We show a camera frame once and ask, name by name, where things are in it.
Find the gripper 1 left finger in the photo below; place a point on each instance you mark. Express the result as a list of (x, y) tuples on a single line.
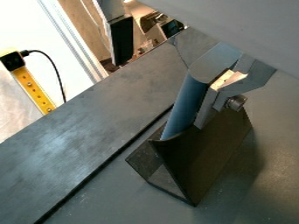
[(119, 29)]

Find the blue square-circle object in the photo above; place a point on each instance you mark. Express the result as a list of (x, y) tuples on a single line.
[(203, 70)]

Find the yellow bracket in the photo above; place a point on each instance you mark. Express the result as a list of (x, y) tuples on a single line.
[(14, 63)]

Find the black curved fixture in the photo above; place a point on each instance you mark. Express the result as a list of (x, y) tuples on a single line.
[(183, 164)]

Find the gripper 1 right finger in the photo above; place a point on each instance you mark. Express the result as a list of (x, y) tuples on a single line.
[(249, 75)]

